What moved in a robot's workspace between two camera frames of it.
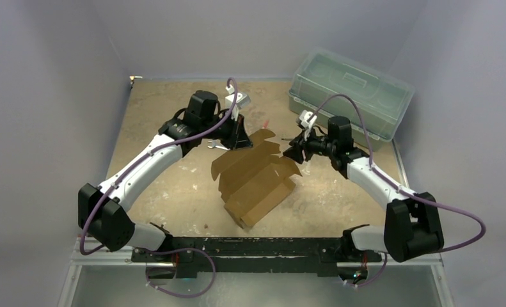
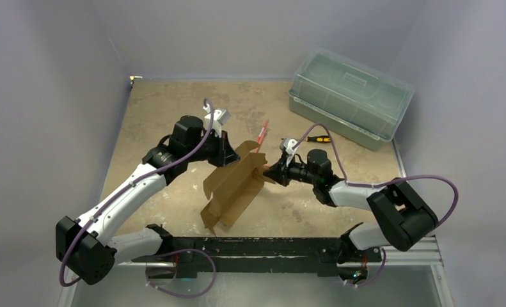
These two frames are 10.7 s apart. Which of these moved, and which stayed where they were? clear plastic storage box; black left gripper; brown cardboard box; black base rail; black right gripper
Moved: black right gripper; brown cardboard box; black left gripper
Stayed: black base rail; clear plastic storage box
